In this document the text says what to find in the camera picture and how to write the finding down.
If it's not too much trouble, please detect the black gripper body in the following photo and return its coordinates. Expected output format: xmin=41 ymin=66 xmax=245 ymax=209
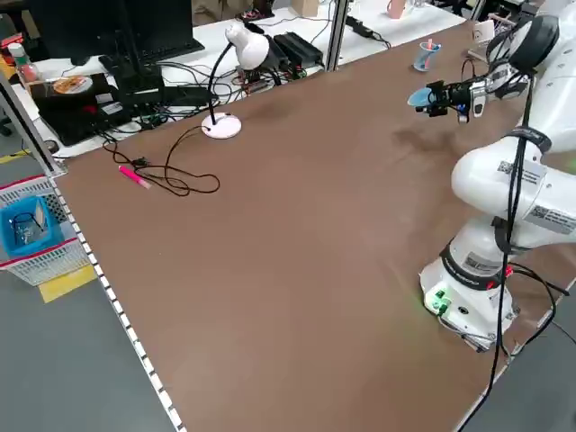
xmin=442 ymin=81 xmax=473 ymax=114

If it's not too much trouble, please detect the blue plastic cup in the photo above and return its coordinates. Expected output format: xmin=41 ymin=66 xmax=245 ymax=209
xmin=406 ymin=86 xmax=436 ymax=110

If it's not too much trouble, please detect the clear measuring beaker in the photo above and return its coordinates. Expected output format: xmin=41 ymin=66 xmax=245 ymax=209
xmin=412 ymin=40 xmax=444 ymax=74

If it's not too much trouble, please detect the white mug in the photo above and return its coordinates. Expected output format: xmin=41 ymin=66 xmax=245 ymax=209
xmin=472 ymin=19 xmax=497 ymax=47

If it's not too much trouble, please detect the black power strip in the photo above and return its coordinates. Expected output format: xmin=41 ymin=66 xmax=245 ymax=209
xmin=346 ymin=14 xmax=375 ymax=40

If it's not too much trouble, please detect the black power supply unit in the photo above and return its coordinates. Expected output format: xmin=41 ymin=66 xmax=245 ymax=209
xmin=273 ymin=31 xmax=326 ymax=69

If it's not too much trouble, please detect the white desk lamp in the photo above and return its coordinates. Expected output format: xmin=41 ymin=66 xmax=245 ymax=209
xmin=200 ymin=22 xmax=272 ymax=140

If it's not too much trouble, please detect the pink marker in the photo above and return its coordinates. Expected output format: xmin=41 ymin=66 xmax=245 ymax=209
xmin=117 ymin=165 xmax=155 ymax=190

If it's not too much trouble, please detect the black monitor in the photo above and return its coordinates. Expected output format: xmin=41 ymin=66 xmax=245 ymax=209
xmin=26 ymin=0 xmax=206 ymax=65

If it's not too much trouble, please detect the black computer box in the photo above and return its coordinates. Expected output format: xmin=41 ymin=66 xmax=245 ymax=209
xmin=32 ymin=73 xmax=137 ymax=148

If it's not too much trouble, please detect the white plastic basket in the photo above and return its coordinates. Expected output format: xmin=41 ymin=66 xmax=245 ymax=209
xmin=0 ymin=175 xmax=94 ymax=287

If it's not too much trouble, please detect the clear bottle red label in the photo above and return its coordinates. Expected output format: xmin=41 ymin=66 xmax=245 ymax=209
xmin=7 ymin=41 xmax=40 ymax=85

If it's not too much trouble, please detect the blue plastic bin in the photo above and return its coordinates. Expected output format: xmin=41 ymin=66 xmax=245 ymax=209
xmin=0 ymin=194 xmax=65 ymax=258

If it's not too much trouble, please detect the aluminium frame post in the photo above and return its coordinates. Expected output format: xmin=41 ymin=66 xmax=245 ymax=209
xmin=0 ymin=70 xmax=69 ymax=177
xmin=325 ymin=0 xmax=350 ymax=74

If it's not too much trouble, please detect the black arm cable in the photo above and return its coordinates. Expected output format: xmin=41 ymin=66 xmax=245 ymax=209
xmin=455 ymin=58 xmax=542 ymax=432

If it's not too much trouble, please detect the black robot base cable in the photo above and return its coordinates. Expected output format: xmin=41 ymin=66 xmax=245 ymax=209
xmin=507 ymin=262 xmax=571 ymax=357

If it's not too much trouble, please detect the black lamp cable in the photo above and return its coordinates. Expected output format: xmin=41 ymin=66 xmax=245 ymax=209
xmin=102 ymin=125 xmax=222 ymax=197

